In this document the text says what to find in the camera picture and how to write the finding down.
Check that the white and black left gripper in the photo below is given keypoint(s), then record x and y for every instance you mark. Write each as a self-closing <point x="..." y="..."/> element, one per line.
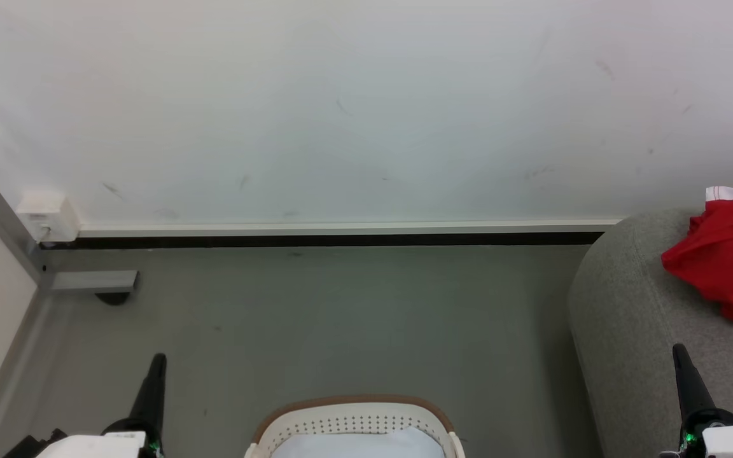
<point x="96" y="445"/>

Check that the red and white shirt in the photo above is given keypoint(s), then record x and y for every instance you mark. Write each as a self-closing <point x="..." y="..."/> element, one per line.
<point x="729" y="254"/>

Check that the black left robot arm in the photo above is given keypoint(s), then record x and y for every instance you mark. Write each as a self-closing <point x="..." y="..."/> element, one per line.
<point x="29" y="445"/>

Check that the grey fabric sofa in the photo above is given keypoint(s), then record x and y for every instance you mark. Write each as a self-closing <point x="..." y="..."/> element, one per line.
<point x="634" y="331"/>

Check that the black partition foot pad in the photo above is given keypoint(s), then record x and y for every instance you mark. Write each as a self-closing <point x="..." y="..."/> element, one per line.
<point x="113" y="298"/>

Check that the white laundry basket brown rim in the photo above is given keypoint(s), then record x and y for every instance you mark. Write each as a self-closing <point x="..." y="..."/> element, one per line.
<point x="354" y="416"/>

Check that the white and black baseboard strip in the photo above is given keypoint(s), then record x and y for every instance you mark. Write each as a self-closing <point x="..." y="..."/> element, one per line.
<point x="341" y="234"/>

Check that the white wall socket box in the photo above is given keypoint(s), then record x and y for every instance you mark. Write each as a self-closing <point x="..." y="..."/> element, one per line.
<point x="48" y="216"/>

